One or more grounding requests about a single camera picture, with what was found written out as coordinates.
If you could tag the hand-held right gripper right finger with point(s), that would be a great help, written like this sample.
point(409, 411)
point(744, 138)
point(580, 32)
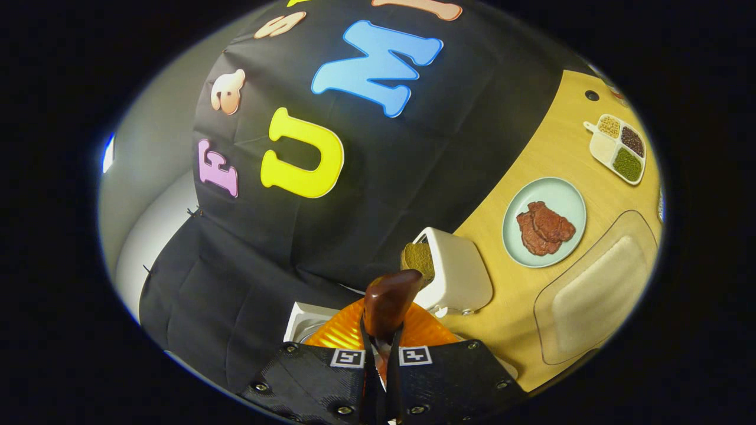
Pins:
point(455, 378)

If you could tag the white toaster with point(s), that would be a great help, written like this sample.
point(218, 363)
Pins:
point(460, 277)

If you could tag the white rice cooker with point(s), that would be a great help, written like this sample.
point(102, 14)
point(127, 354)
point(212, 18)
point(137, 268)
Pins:
point(301, 319)

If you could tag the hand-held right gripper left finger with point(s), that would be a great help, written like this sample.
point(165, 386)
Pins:
point(313, 378)

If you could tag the white divided dish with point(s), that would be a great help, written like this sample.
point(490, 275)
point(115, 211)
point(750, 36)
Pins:
point(603, 147)

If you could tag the yellow soybeans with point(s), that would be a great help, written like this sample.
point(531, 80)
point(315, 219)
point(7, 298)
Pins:
point(609, 127)

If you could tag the beige board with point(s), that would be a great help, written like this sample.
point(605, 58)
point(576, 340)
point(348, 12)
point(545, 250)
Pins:
point(596, 295)

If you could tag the green mung beans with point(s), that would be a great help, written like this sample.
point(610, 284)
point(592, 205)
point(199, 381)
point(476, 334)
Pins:
point(627, 164)

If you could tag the dark red beans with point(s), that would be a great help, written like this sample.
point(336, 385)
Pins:
point(632, 141)

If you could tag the pale green plate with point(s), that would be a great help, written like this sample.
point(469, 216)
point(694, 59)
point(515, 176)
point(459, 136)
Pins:
point(555, 192)

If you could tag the black backdrop cloth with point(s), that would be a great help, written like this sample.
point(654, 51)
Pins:
point(413, 165)

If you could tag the brown wooden spoon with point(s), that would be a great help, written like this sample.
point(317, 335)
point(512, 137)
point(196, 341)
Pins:
point(387, 301)

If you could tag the white rice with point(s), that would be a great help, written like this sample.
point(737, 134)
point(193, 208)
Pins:
point(603, 149)

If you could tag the clear plastic tray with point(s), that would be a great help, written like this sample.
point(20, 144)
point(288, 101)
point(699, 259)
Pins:
point(546, 330)

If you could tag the brown meat slice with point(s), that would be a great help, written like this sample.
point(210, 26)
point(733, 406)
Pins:
point(543, 227)

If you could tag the brown bread slice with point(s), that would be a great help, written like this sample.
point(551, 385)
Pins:
point(418, 260)

